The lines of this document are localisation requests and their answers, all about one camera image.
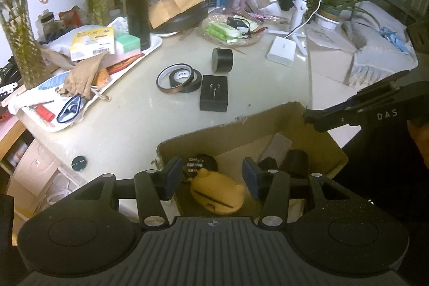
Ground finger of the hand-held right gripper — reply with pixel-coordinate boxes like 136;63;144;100
303;95;372;133
356;70;411;98

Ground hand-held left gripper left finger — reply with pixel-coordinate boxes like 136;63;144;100
67;157;184;229

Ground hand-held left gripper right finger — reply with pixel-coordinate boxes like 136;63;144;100
243;157;361;229

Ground black part with gold contacts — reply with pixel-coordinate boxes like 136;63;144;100
181;155;219;181

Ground yellow animal-shaped case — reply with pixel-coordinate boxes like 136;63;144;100
190;170;244;215

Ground brown cardboard box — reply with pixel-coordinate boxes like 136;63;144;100
156;102;349;217

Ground black box with earbud picture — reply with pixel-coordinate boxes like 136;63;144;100
200;75;228;112

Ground thin amber tape ring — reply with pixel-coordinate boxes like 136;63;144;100
156;64;193;93

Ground black cylinder with seam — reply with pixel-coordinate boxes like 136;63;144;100
211;48;233;74

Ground person's right hand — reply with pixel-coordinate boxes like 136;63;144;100
407;120;429;169

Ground blue plastic bag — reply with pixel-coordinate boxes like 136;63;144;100
380;28;411;54

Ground white power adapter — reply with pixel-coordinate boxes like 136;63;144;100
267;37;297;66

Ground potted plant in white pot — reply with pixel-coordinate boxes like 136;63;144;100
313;0;381;31

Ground small round black disc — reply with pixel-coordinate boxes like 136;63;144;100
71;156;88;171

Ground white gimbal on tripod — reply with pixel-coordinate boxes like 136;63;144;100
288;0;324;56

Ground clear glass plate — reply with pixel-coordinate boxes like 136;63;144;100
201;14;266;47

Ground pink glitter pen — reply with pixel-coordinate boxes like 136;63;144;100
250;13;289;22

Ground orange packet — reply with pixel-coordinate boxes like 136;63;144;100
97;66;111;87

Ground red flat book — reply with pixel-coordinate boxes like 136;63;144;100
107;55;141;74

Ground white tray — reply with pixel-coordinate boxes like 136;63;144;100
17;34;163;133

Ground small black device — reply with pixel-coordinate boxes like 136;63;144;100
227;17;250;30

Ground white drawer cabinet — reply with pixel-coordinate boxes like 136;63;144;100
13;139;64;196

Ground green packets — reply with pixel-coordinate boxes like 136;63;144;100
205;21;242;43

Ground mint green box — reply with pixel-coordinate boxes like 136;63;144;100
114;35;140;55

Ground wooden chopsticks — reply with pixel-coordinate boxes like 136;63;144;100
179;26;197;40

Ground red flat item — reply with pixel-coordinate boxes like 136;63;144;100
34;104;55;121

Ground yellow and white box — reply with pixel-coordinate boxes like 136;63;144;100
70;27;115;61

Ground black flat zip case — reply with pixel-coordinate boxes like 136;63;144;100
152;0;209;35

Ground white tube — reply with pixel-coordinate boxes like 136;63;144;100
8;73;71;114

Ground wooden side table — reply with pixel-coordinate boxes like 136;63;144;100
0;118;27;166

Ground black thermos bottle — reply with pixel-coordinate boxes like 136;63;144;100
125;0;151;51

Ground brown paper envelope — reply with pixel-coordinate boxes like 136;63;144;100
149;0;210;29

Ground glass vase with dried flowers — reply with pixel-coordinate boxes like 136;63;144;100
0;0;79;89

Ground white cables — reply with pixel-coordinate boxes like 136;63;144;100
47;172;82;204

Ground tan drawstring pouch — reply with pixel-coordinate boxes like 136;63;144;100
63;53;107;99

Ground rainbow ribbon cable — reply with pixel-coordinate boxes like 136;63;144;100
224;7;250;20

